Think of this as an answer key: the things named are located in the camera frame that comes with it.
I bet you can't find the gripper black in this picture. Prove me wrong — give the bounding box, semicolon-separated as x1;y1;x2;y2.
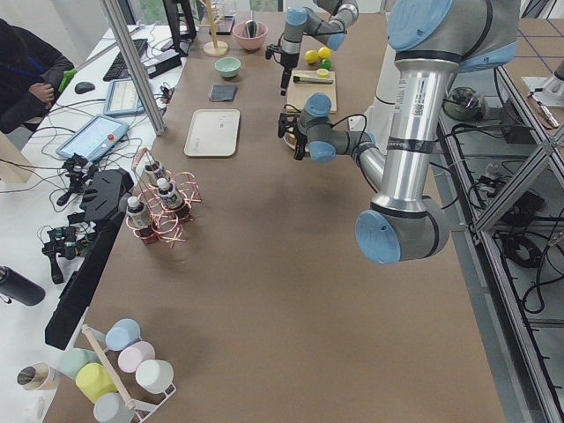
293;130;309;160
280;51;299;95

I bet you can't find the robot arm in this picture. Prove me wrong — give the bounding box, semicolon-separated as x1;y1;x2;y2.
277;0;360;95
289;1;520;263

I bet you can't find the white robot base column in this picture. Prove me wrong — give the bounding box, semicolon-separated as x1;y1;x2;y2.
364;45;400;155

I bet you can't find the cream rabbit tray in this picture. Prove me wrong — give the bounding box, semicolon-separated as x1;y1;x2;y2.
183;109;241;158

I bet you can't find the white round plate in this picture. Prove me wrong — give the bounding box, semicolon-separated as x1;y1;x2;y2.
283;132;296;150

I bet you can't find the wooden cutting board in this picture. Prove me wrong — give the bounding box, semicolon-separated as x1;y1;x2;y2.
286;70;338;114

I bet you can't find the half lemon slice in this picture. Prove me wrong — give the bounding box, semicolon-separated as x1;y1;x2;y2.
315;68;330;78

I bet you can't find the green lime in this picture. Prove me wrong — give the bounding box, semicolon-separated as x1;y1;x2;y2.
320;58;332;71

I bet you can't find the pink bowl with ice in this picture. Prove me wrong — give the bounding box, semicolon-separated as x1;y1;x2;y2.
233;22;268;51

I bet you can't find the mint green bowl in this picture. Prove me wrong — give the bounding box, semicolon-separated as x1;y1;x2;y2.
214;57;241;78

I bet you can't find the metal ice scoop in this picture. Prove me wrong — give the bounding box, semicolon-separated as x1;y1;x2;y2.
245;19;259;38

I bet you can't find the grey folded cloth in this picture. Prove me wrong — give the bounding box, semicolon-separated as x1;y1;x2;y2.
209;84;238;102

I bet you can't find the wooden mug tree stand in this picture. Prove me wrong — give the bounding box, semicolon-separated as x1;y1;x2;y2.
199;0;229;57

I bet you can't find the black monitor stand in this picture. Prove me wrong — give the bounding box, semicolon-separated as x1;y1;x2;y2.
160;0;197;57

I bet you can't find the tea bottle middle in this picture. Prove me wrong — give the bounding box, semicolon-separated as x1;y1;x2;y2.
157;178;183;211

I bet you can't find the tea bottle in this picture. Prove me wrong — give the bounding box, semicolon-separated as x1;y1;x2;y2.
126;196;148;229
144;161;168;186
157;178;183;211

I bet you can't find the tea bottle back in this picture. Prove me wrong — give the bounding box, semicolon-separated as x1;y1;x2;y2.
144;161;168;186

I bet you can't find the blue teach pendant far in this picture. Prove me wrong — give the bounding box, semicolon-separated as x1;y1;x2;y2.
103;78;145;117

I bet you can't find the blue teach pendant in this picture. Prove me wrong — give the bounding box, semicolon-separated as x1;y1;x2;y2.
56;115;129;162
103;78;145;117

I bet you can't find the black keyboard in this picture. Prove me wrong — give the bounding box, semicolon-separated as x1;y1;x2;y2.
102;38;150;82

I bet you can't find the tea bottle front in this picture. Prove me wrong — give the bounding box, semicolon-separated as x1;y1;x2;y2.
126;196;148;229

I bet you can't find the black long device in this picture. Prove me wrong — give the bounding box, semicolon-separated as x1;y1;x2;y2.
44;168;134;350

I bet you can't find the blue teach pendant near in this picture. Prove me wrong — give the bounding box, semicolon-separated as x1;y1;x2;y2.
56;115;129;162

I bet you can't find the black computer mouse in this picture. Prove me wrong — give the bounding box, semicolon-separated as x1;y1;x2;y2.
74;82;95;94

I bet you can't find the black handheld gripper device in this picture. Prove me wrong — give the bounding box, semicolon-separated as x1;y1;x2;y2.
41;226;97;285

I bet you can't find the blue cup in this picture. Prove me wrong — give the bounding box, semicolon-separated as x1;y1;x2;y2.
105;318;141;352

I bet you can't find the seated person dark jacket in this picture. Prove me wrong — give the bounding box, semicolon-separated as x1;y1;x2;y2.
1;20;74;134

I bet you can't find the pink cup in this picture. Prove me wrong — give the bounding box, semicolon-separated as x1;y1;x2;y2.
117;340;155;373

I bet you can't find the white cup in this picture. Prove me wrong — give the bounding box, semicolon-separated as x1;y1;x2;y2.
135;359;174;394

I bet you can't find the yellow cup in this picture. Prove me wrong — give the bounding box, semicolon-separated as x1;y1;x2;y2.
75;362;117;404

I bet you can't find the green cup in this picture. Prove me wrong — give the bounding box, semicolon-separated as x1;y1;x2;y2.
57;347;100;381

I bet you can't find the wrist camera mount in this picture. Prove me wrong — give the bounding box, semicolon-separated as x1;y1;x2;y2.
265;43;283;64
277;104;301;138

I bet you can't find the aluminium frame post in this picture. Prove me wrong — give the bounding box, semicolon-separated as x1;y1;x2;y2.
100;0;166;136

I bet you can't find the copper wire bottle rack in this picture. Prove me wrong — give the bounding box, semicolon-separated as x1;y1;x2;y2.
124;147;202;245

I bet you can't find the white wire cup rack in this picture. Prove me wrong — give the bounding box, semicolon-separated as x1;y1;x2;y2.
81;324;178;422

